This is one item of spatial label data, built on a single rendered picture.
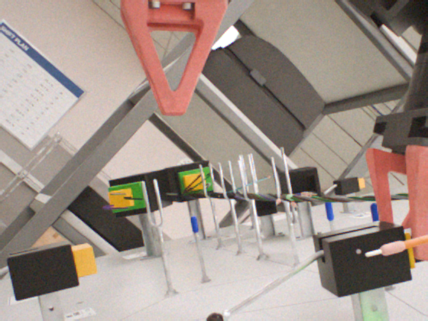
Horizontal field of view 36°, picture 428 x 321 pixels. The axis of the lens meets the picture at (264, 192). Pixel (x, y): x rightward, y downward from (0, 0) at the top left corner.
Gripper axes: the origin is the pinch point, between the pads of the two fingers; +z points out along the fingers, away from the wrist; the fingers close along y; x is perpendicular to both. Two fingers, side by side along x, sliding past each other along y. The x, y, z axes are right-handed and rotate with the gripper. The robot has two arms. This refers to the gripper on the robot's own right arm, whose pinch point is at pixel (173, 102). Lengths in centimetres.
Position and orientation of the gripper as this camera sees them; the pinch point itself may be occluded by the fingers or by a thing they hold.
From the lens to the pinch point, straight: 45.4
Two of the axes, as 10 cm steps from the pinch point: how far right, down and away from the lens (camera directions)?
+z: 0.0, 10.0, 0.5
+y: -2.0, -0.5, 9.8
